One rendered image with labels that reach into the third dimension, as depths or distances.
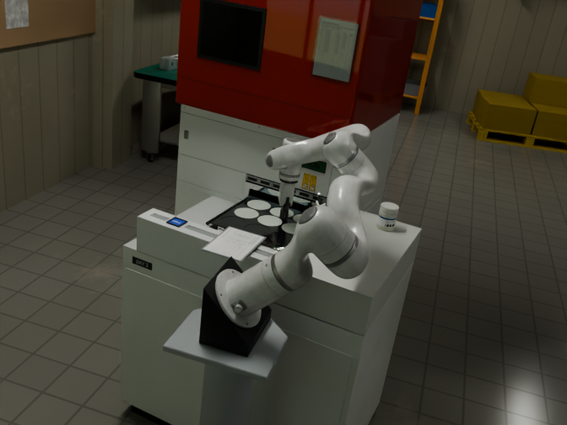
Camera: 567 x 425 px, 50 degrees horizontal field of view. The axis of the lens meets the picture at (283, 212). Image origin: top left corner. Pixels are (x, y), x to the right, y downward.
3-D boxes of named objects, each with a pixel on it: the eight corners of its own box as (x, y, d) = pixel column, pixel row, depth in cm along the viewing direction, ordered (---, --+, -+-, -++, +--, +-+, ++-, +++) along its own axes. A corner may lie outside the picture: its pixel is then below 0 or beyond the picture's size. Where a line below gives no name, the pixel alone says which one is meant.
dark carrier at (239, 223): (252, 197, 266) (252, 196, 266) (325, 219, 254) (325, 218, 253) (210, 223, 237) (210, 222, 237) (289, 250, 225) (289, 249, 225)
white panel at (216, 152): (179, 182, 290) (184, 99, 273) (337, 233, 261) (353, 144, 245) (175, 184, 287) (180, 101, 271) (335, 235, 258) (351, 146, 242)
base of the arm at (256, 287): (249, 341, 177) (298, 315, 169) (207, 294, 172) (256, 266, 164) (264, 302, 194) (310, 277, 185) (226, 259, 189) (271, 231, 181)
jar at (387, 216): (379, 222, 241) (384, 200, 237) (396, 227, 239) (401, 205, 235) (374, 228, 235) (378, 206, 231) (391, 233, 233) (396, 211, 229)
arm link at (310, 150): (316, 158, 209) (265, 174, 233) (349, 153, 219) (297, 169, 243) (311, 132, 209) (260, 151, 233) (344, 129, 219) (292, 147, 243)
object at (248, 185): (244, 200, 274) (246, 180, 270) (334, 228, 258) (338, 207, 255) (242, 201, 272) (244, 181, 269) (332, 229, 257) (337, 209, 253)
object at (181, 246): (151, 240, 234) (152, 207, 228) (279, 287, 214) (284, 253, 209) (135, 250, 226) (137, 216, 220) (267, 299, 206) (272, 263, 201)
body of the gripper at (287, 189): (278, 171, 245) (275, 196, 249) (281, 180, 235) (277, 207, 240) (297, 172, 246) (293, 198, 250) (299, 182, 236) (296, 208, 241)
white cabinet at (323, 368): (199, 341, 314) (211, 196, 281) (375, 416, 280) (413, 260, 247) (116, 416, 260) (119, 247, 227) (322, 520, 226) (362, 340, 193)
